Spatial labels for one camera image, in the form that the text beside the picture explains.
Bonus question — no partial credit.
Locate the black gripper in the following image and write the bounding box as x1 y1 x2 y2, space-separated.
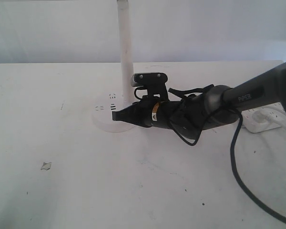
112 98 157 128

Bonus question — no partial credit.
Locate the white desk lamp with sockets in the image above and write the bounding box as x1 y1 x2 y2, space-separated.
92 0 134 133

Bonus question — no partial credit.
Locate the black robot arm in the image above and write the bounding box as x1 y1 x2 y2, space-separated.
112 62 286 133

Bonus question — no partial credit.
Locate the torn tape scrap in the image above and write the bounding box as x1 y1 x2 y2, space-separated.
41 162 51 171

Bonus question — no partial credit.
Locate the white power strip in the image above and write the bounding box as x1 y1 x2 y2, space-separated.
242 103 286 134

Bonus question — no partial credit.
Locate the white round plug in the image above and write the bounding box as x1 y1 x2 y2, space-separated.
252 108 271 123

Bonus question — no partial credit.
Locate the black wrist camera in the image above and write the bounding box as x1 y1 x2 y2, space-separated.
131 73 169 101

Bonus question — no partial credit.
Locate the white power strip cable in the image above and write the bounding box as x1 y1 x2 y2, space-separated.
262 107 286 138

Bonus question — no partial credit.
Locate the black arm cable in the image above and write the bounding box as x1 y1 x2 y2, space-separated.
166 87 286 229

